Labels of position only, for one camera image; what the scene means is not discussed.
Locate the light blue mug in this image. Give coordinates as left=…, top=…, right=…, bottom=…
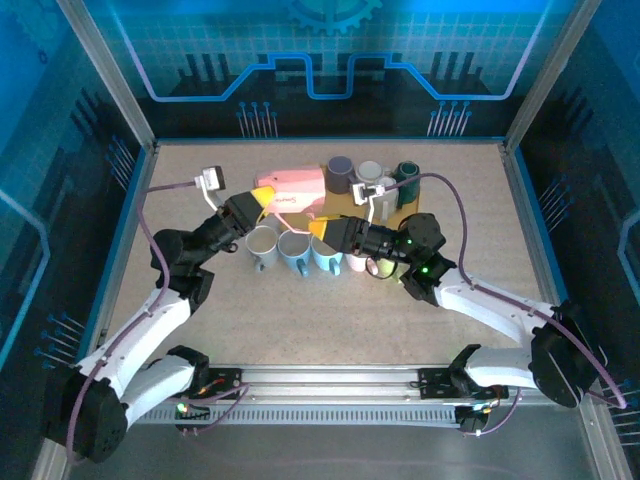
left=309, top=232, right=346, bottom=276

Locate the light green mug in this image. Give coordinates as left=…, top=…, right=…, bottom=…
left=373, top=257, right=407, bottom=282

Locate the grey mug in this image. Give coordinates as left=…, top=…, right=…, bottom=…
left=244, top=224, right=280, bottom=274

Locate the pink mug with lettering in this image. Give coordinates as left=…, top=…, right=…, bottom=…
left=253, top=166, right=329, bottom=236

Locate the white speckled mug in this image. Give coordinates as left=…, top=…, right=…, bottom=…
left=372, top=174, right=401, bottom=221

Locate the purple mug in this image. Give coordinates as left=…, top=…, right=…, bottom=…
left=325, top=155, right=357, bottom=196

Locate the dark green mug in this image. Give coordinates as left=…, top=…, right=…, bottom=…
left=392, top=160, right=422, bottom=206

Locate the white mug red interior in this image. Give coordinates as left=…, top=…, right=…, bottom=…
left=355, top=160, right=396, bottom=187

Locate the yellow plastic tray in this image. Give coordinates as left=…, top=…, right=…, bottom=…
left=280, top=164, right=422, bottom=239

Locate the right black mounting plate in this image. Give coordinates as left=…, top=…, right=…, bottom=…
left=417, top=367, right=511, bottom=401

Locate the black mounting plate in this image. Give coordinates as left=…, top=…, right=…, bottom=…
left=417, top=367, right=511, bottom=401
left=194, top=367, right=244, bottom=401

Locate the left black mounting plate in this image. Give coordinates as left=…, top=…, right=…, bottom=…
left=194, top=367, right=244, bottom=401

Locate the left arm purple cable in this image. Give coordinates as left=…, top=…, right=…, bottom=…
left=64, top=179, right=251, bottom=464

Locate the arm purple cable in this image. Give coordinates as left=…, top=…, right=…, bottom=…
left=382, top=172, right=629, bottom=437
left=64, top=179, right=251, bottom=464

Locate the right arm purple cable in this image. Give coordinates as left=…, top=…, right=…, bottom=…
left=382, top=172, right=629, bottom=437

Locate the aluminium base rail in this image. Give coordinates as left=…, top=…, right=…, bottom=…
left=64, top=363, right=596, bottom=401

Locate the slotted grey cable duct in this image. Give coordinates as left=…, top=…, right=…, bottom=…
left=79, top=403, right=466, bottom=427

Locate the left aluminium enclosure post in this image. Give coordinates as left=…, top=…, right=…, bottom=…
left=54, top=0, right=159, bottom=151

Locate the aluminium enclosure post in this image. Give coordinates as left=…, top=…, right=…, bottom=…
left=504, top=0, right=599, bottom=151
left=54, top=0, right=159, bottom=151

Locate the right aluminium enclosure post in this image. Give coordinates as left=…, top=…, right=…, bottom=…
left=504, top=0, right=599, bottom=151

